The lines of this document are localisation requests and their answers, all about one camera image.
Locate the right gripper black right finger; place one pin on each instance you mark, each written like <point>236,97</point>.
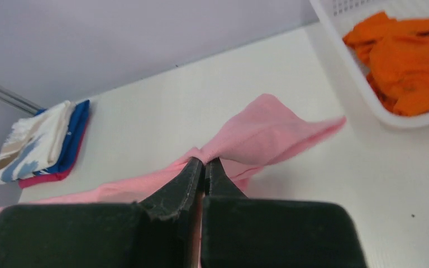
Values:
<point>238,231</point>

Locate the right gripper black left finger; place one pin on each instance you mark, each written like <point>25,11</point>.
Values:
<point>156,232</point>

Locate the pink t-shirt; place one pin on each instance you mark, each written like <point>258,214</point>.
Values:
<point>264,133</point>

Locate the white blue beige folded shirt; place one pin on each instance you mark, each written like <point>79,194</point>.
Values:
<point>34,143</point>

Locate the white plastic basket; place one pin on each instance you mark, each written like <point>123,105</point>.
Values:
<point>339,17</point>

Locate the orange crumpled t-shirt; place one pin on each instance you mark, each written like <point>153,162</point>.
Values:
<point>396,52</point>

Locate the metal corner rail left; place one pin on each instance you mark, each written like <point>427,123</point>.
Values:
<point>18,101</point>

